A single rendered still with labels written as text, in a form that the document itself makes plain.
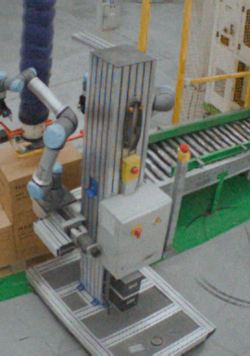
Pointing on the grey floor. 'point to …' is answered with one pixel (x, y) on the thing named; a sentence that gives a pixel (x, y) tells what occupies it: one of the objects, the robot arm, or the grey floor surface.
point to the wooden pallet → (21, 264)
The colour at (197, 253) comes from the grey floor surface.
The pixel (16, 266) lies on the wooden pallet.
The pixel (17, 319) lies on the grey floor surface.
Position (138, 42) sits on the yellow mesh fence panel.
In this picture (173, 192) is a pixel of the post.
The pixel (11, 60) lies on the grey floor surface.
